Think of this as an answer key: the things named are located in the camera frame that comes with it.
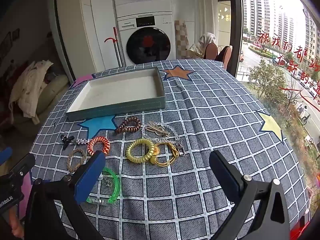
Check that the gold hair clip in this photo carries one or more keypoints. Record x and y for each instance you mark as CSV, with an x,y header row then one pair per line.
x,y
160,131

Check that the black window frame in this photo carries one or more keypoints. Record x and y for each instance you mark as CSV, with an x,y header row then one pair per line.
x,y
236,30

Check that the framed wall pictures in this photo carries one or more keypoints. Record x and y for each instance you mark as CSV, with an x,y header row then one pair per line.
x,y
7,45

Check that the checked star-patch tablecloth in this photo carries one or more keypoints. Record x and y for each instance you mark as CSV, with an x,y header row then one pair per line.
x,y
200,130

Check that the checkered hanging cloth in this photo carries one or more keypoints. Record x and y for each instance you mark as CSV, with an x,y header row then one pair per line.
x,y
180,37

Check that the pink chair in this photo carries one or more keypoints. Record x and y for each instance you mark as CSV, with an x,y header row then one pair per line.
x,y
212,51
228,55

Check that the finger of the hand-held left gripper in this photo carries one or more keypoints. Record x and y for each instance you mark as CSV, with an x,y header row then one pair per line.
x,y
23,163
5,155

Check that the pile of white clothes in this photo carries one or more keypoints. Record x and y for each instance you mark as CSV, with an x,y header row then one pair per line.
x,y
27,85

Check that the white washing machine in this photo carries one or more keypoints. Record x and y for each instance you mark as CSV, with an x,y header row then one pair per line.
x,y
131,28

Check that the silver star hair clip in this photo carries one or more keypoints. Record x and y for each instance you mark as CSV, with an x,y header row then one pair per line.
x,y
82,141

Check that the white tall cabinet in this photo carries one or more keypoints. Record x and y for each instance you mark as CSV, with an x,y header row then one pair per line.
x,y
85,17

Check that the white garment on chair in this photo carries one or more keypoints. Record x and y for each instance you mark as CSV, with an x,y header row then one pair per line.
x,y
207,40

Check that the grey-green shallow tray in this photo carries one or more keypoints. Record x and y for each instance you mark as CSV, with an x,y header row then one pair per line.
x,y
112,92

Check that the cream sofa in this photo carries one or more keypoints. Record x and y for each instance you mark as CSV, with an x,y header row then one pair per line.
x,y
53,90

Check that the person's left hand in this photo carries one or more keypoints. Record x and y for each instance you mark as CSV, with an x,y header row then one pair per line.
x,y
17,227

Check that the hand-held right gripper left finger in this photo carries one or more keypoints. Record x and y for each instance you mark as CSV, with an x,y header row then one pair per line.
x,y
88,180

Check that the woven bag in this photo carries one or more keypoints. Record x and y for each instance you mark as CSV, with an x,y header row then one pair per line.
x,y
196,52

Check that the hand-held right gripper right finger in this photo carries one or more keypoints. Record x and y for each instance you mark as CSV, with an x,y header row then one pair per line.
x,y
226,177

